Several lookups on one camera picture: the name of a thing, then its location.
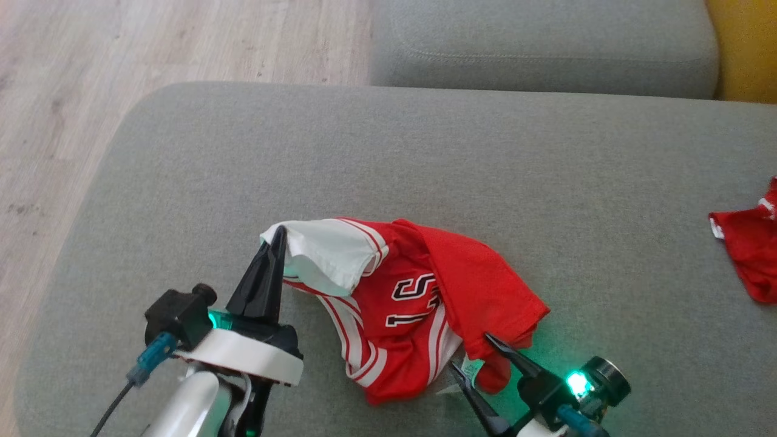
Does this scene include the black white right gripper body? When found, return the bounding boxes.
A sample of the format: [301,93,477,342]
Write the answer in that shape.
[515,367,594,437]

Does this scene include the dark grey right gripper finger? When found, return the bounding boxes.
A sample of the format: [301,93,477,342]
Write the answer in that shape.
[483,333,542,378]
[450,362,514,437]

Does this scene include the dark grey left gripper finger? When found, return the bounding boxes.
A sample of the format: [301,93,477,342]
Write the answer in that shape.
[267,226,288,323]
[226,226,283,320]

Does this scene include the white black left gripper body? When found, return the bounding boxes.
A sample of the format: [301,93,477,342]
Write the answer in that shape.
[188,309,304,387]

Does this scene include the red white basketball jersey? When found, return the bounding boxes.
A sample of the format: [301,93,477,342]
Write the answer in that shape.
[260,217,552,407]

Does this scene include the red shorts with white stripe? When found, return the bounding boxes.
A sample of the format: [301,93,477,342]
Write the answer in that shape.
[708,175,777,305]

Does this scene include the large grey sofa cushion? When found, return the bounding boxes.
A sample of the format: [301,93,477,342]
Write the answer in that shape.
[13,81,777,437]

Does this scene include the grey sofa seat cushion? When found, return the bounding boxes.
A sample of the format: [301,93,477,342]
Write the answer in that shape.
[368,0,721,101]

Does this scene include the yellow sofa backrest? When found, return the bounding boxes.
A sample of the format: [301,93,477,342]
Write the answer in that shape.
[704,0,777,104]

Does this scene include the black cable with blue plug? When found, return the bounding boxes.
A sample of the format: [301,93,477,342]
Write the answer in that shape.
[91,331,180,437]
[555,404,611,437]

